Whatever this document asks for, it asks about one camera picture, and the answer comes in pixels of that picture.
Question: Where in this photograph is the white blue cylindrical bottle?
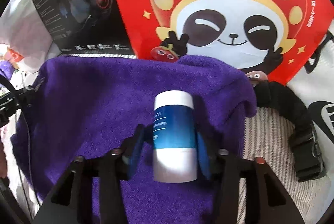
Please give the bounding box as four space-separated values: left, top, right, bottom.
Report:
152 90 197 183

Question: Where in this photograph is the striped bed cover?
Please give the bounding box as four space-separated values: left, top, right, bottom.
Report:
4 53 334 224

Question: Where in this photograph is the purple towel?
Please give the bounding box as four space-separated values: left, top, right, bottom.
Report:
10 54 258 224

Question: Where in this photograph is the white Nike waist bag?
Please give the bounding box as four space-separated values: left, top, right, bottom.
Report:
254 25 333 182

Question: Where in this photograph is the red panda paper bag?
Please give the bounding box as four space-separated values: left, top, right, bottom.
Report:
117 0 333 84

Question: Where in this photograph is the black headset box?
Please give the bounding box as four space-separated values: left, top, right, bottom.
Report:
33 0 135 58

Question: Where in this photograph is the white Miniso shopping bag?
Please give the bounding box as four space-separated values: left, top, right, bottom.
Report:
1 0 61 73

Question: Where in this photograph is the black cable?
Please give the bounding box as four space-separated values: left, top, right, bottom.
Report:
0 74 45 214

